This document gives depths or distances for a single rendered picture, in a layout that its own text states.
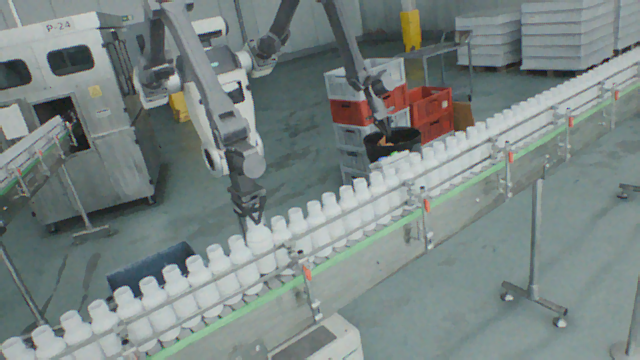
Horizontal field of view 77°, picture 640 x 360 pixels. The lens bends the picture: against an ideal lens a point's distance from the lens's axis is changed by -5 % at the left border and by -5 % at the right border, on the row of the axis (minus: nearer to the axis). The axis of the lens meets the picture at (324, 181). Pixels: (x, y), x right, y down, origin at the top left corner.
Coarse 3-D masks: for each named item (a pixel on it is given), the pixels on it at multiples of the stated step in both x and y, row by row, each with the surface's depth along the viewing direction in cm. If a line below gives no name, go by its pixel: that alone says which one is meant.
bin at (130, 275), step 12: (156, 252) 155; (168, 252) 158; (180, 252) 161; (192, 252) 156; (132, 264) 151; (144, 264) 153; (156, 264) 156; (168, 264) 159; (180, 264) 162; (204, 264) 144; (108, 276) 147; (120, 276) 149; (132, 276) 152; (144, 276) 154; (156, 276) 157; (108, 288) 137; (132, 288) 153
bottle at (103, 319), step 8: (96, 304) 94; (104, 304) 92; (96, 312) 91; (104, 312) 92; (112, 312) 95; (96, 320) 91; (104, 320) 92; (112, 320) 93; (96, 328) 91; (104, 328) 91; (112, 336) 93; (120, 336) 94; (104, 344) 93; (112, 344) 93; (120, 344) 94; (104, 352) 95; (112, 352) 94
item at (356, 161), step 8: (344, 152) 382; (352, 152) 374; (360, 152) 364; (344, 160) 387; (352, 160) 378; (360, 160) 370; (368, 160) 362; (344, 168) 390; (352, 168) 382; (360, 168) 374; (368, 168) 365
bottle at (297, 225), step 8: (296, 208) 119; (296, 216) 117; (288, 224) 120; (296, 224) 117; (304, 224) 118; (296, 232) 117; (304, 240) 119; (296, 248) 119; (304, 248) 119; (312, 248) 122; (312, 256) 122
